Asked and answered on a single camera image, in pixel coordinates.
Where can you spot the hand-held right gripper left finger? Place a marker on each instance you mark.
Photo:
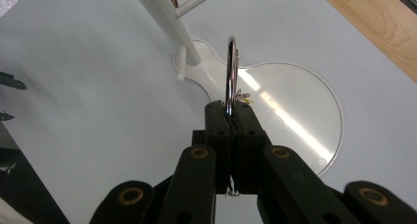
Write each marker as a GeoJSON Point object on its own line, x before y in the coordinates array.
{"type": "Point", "coordinates": [218, 135]}

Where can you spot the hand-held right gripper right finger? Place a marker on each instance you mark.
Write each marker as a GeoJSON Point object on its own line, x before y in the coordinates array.
{"type": "Point", "coordinates": [247, 139]}

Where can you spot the white key stand with pegs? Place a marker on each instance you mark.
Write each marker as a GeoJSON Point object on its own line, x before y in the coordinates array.
{"type": "Point", "coordinates": [288, 96]}

